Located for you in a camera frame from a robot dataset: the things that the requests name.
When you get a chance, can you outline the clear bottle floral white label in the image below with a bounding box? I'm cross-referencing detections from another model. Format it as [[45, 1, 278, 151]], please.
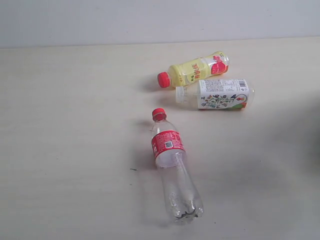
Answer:
[[175, 79, 255, 111]]

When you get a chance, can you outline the clear cola bottle red label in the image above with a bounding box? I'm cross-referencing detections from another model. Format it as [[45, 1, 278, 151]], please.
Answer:
[[151, 108, 204, 225]]

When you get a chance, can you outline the yellow juice bottle red cap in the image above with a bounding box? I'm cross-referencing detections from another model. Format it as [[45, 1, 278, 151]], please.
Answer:
[[157, 51, 229, 88]]

